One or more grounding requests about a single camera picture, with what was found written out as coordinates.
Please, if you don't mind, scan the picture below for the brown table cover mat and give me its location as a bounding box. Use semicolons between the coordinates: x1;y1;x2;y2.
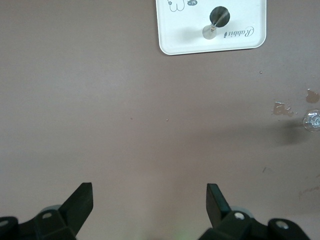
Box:
0;0;320;240

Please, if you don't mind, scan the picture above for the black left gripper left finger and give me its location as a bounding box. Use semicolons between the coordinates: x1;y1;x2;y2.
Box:
0;182;94;240

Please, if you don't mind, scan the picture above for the clear wine glass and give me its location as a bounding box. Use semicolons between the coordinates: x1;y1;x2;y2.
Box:
302;108;320;133

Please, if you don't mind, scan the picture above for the cream rabbit print tray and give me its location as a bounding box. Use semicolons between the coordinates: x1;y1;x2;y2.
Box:
155;0;267;56

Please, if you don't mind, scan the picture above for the metal double jigger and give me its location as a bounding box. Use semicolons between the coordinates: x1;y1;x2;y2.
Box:
201;5;231;41

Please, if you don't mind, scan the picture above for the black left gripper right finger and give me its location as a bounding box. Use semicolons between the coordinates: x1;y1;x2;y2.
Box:
197;183;315;240

